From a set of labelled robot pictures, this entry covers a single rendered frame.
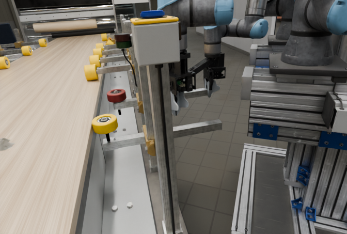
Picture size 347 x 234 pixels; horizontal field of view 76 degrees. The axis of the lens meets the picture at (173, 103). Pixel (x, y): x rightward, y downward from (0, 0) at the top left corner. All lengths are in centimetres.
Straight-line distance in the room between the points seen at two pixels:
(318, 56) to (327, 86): 10
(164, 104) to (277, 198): 116
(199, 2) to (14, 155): 62
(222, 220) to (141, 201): 83
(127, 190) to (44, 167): 36
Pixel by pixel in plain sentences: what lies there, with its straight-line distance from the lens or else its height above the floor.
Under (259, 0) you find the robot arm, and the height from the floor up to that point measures 123.
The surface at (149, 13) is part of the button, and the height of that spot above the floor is 123.
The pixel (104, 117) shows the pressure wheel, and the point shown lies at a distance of 77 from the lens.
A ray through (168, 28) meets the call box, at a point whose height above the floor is 120.
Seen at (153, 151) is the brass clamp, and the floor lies 81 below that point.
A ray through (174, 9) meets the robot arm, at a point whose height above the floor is 123.
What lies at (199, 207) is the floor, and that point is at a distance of 163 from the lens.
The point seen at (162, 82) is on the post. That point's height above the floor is 111.
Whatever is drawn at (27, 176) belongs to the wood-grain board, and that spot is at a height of 90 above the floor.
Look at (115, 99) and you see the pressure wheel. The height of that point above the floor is 89.
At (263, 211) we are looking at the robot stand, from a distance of 140.
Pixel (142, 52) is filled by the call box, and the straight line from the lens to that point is 36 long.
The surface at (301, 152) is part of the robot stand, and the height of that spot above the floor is 55.
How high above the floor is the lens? 124
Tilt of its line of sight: 24 degrees down
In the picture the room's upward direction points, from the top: 4 degrees counter-clockwise
